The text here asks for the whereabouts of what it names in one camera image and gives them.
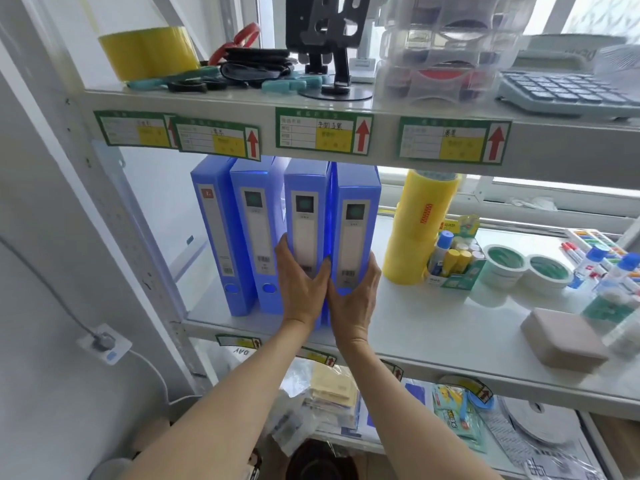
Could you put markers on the person's right hand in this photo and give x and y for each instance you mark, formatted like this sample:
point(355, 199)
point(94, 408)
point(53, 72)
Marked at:
point(352, 312)

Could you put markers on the person's left hand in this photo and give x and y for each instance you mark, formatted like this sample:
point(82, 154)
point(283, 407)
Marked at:
point(300, 294)

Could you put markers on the person's right thumb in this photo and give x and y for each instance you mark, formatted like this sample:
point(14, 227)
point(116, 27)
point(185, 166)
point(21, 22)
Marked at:
point(332, 299)

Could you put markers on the person's left thumb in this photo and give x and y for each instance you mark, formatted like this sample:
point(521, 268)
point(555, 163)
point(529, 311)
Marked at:
point(325, 272)

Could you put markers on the blue file box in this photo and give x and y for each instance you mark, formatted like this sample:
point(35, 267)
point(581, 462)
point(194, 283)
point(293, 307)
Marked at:
point(220, 229)
point(356, 214)
point(257, 214)
point(306, 204)

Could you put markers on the person's right forearm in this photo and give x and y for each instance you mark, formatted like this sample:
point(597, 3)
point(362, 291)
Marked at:
point(415, 424)

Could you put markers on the person's left forearm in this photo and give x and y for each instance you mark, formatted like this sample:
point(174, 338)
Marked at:
point(235, 404)

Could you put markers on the small green shelf label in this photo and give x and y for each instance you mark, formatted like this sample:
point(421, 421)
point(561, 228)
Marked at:
point(472, 387)
point(320, 355)
point(237, 341)
point(392, 369)

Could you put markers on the yellow cloth packets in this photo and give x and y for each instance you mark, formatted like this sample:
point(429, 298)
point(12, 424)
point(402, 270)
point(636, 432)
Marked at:
point(332, 392)

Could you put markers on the stack of yellow tape rolls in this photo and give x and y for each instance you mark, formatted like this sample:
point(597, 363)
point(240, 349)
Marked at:
point(420, 224)

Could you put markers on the blue capped glue stick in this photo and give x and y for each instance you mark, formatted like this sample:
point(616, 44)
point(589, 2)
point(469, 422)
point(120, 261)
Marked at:
point(442, 249)

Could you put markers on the yellow capped glue stick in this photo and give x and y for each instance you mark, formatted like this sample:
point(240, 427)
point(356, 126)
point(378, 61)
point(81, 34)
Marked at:
point(451, 259)

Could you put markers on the clear plastic bags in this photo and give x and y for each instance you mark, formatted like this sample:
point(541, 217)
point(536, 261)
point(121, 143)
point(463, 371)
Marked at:
point(292, 424)

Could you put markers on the green glue stick box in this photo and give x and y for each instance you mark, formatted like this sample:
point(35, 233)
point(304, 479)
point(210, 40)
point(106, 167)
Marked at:
point(462, 277)

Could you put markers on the green printed packet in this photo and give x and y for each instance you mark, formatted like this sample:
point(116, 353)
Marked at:
point(457, 417)

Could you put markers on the white metal shelf unit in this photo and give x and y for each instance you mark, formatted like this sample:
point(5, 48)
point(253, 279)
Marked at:
point(500, 339)

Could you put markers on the white tape roll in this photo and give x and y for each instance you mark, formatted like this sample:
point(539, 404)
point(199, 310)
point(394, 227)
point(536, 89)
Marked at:
point(549, 272)
point(505, 262)

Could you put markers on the blue tape roll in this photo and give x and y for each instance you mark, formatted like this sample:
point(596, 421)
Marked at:
point(481, 400)

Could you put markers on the teal plastic clip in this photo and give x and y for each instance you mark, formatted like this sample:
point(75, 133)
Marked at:
point(290, 83)

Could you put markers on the small white card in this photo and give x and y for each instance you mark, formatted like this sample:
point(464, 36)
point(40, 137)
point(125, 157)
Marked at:
point(362, 69)

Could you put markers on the pinkish grey block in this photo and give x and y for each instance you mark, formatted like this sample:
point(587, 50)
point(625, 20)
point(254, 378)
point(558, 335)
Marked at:
point(565, 339)

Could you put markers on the white flat roll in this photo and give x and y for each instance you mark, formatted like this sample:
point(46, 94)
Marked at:
point(540, 422)

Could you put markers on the black phone stand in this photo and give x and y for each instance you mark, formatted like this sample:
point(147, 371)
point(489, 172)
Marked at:
point(327, 29)

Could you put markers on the red capped marker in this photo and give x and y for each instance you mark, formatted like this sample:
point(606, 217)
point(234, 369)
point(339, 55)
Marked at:
point(572, 252)

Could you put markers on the stack of clear plastic boxes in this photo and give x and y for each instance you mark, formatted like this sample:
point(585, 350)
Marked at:
point(450, 49)

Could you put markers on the blue capped glue bottle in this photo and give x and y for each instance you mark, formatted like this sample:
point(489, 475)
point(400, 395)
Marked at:
point(590, 264)
point(620, 274)

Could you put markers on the watercolour paint set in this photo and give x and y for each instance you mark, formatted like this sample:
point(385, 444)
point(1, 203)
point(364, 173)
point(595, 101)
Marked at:
point(595, 240)

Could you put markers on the teal clear bottle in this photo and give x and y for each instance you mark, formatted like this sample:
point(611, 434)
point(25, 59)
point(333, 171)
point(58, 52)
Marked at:
point(607, 307)

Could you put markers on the printed paper sheet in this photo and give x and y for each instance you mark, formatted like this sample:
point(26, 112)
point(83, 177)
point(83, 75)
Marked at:
point(560, 462)

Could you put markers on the wide yellow tape roll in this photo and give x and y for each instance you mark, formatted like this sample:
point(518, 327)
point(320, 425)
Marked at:
point(150, 52)

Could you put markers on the grey desk calculator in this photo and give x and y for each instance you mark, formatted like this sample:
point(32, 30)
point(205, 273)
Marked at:
point(565, 92)

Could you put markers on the white flat box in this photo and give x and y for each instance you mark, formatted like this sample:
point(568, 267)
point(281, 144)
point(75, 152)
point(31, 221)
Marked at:
point(565, 47)

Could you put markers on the white wall socket with plug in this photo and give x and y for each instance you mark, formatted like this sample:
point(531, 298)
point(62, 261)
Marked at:
point(104, 343)

